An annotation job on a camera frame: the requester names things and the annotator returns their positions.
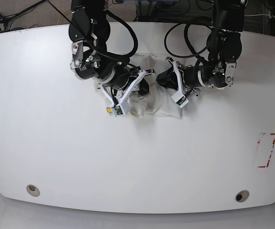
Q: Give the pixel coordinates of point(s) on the white T-shirt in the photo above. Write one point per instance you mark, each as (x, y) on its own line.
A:
(158, 101)

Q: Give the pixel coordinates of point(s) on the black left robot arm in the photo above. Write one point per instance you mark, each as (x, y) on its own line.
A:
(217, 61)

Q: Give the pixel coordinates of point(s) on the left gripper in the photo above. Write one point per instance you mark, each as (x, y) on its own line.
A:
(180, 78)

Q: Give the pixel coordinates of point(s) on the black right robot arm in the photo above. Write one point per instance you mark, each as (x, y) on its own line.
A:
(89, 31)

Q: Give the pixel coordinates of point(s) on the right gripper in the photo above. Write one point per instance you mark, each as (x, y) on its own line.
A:
(120, 79)

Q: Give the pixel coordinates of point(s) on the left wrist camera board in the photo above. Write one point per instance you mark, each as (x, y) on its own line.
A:
(180, 99)

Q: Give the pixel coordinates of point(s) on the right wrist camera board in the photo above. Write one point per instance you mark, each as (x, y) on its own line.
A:
(121, 109)

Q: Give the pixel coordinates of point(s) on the black tripod legs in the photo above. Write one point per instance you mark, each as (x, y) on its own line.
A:
(5, 20)

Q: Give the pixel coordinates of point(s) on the right table cable grommet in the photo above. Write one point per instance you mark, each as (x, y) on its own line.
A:
(242, 196)

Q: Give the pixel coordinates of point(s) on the left table cable grommet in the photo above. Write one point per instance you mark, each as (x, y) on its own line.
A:
(33, 190)

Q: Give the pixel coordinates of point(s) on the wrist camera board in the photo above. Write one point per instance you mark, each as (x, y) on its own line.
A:
(121, 109)
(180, 99)

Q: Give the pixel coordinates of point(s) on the table cable grommet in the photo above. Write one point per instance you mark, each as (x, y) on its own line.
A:
(33, 190)
(242, 196)

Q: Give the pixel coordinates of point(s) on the red tape rectangle marking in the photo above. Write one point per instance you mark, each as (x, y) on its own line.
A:
(264, 149)

